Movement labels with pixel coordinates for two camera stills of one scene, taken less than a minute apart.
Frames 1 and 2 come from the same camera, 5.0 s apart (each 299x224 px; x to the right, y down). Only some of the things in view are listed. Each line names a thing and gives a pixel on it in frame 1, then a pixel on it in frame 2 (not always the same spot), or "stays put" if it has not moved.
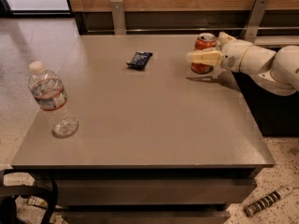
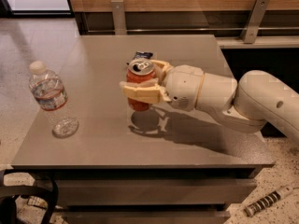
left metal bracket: [119, 18] stays put
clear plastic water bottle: [49, 92] stays put
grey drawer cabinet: [132, 135] stays put
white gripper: [234, 55] to [183, 85]
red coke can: [204, 41] to [139, 70]
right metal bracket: [250, 28] stays put
